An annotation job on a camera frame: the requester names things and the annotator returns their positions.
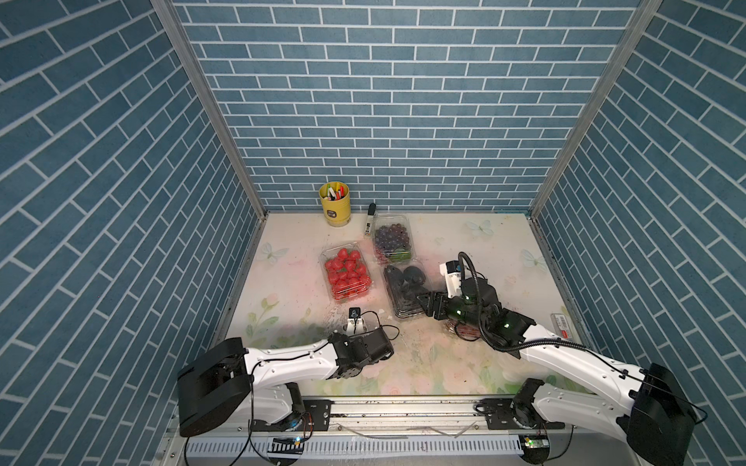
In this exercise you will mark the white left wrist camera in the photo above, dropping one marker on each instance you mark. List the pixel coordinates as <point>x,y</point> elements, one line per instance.
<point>355,324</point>

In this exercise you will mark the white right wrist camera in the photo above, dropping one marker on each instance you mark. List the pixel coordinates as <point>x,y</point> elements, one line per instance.
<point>453,275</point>

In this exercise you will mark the clear box of dark grapes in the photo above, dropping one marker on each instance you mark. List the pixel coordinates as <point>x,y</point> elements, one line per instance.
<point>392,239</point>

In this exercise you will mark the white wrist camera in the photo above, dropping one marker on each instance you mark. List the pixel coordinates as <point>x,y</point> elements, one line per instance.
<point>453,275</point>
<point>355,324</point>

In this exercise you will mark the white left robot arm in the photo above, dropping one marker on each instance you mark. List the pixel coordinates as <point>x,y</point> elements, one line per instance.
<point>231,380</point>

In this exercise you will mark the clear box of strawberries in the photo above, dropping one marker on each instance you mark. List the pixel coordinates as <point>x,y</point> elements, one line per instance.
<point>346,273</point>

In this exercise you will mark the white perforated cable tray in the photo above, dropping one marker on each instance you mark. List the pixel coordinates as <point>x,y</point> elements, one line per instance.
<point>357,447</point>

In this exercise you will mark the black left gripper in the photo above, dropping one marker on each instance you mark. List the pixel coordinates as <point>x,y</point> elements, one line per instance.
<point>378,360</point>

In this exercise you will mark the metal base rail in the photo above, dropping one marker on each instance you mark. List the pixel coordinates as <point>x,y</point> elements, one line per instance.
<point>408,416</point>

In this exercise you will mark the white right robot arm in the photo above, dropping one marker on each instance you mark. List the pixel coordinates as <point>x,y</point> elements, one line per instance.
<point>643,407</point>

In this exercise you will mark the clear box of avocados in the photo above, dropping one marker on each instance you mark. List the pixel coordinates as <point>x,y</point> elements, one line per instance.
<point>405,282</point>

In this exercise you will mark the small red white packet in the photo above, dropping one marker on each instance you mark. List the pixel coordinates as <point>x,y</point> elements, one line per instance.
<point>563,326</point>

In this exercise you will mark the yellow pen cup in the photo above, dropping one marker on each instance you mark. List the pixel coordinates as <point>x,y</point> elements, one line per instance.
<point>336,204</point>

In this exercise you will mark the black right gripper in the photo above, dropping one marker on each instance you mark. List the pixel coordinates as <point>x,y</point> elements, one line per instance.
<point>433,298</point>

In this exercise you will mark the black capped marker pen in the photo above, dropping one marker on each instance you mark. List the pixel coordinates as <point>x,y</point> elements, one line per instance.
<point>370,218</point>

